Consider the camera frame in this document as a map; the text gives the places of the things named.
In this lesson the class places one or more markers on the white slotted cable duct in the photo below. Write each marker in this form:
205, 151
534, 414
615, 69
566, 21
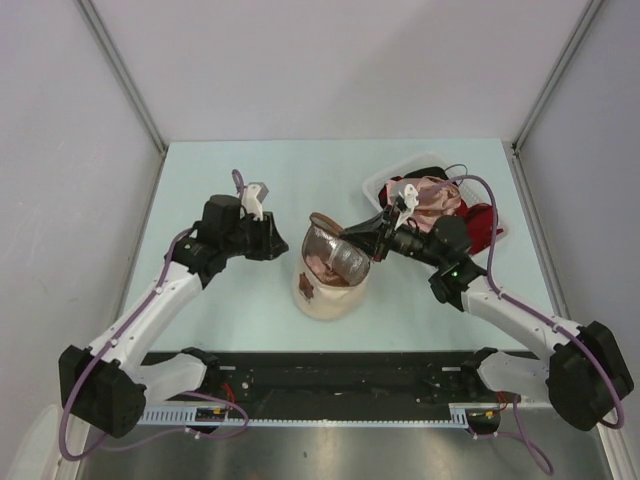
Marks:
215, 415

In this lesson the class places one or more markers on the dark red lace bra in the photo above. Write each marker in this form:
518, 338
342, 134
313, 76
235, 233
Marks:
478, 219

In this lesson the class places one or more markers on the black bra with strap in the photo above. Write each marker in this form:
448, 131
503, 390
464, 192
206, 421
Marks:
443, 173

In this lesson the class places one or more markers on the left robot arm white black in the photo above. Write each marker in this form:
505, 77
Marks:
106, 383

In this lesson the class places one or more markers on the left aluminium frame post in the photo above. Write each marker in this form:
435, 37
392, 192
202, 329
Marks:
115, 61

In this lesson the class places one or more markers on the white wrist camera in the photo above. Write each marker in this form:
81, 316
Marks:
252, 198
406, 202

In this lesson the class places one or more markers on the pink satin garment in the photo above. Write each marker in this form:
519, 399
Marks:
436, 197

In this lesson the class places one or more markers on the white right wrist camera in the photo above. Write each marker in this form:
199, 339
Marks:
406, 202

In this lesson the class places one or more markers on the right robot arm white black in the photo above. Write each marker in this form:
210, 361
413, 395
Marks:
579, 370

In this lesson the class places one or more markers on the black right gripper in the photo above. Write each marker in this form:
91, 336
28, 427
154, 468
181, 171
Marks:
372, 228

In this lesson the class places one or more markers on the beige round laundry bag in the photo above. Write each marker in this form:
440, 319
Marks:
323, 302

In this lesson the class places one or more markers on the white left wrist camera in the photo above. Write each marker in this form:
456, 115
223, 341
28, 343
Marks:
252, 198

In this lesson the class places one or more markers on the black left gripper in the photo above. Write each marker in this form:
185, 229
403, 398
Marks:
271, 244

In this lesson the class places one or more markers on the right aluminium frame post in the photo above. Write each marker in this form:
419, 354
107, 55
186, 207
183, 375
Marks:
559, 69

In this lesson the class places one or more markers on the white plastic mesh basket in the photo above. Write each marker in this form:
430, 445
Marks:
471, 191

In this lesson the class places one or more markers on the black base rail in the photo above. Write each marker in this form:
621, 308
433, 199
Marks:
436, 377

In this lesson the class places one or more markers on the aluminium frame post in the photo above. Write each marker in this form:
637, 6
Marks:
115, 61
559, 69

